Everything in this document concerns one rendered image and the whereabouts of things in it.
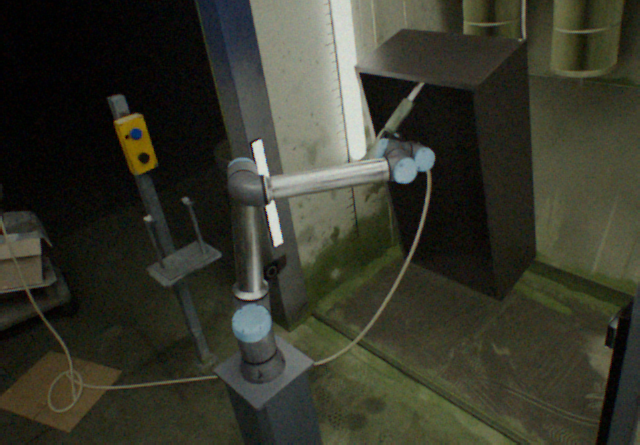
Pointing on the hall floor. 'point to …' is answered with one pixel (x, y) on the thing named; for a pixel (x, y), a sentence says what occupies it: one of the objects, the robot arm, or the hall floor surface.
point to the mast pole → (628, 386)
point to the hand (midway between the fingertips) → (389, 139)
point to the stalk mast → (165, 244)
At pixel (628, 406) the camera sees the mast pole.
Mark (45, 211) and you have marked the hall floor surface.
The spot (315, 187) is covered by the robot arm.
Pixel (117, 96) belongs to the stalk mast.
